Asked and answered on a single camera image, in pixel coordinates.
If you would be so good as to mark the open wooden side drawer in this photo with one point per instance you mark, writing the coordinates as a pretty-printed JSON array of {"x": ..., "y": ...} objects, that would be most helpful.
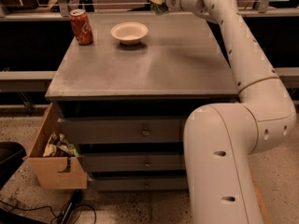
[{"x": 54, "y": 172}]

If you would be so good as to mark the top grey drawer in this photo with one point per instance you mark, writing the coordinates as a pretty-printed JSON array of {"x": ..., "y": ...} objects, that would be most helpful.
[{"x": 120, "y": 131}]

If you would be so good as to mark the grey drawer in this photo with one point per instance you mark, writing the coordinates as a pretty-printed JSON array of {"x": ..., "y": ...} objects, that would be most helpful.
[
  {"x": 131, "y": 161},
  {"x": 139, "y": 183},
  {"x": 120, "y": 131}
]

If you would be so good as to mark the black object at left edge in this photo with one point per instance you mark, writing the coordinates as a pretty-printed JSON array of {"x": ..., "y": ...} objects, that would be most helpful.
[{"x": 11, "y": 158}]

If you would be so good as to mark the green soda can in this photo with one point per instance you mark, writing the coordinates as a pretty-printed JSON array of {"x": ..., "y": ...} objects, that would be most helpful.
[{"x": 159, "y": 9}]

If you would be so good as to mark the grey drawer cabinet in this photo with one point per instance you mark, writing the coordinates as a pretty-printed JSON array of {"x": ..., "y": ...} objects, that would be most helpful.
[{"x": 176, "y": 68}]

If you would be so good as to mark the snack bags in drawer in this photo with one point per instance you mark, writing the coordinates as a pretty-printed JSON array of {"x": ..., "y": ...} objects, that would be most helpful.
[{"x": 59, "y": 146}]

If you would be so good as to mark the orange soda can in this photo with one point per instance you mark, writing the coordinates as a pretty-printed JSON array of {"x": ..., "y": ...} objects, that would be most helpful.
[{"x": 81, "y": 26}]

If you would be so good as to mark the white paper bowl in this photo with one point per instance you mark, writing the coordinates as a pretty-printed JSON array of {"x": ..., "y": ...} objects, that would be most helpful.
[{"x": 129, "y": 33}]

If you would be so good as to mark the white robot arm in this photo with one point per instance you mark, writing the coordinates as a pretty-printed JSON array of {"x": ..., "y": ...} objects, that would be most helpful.
[{"x": 218, "y": 138}]

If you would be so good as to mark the middle grey drawer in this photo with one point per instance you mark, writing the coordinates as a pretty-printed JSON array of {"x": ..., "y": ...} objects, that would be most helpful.
[{"x": 131, "y": 161}]

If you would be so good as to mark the bottom grey drawer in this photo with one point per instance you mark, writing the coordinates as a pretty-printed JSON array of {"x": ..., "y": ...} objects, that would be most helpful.
[{"x": 139, "y": 183}]

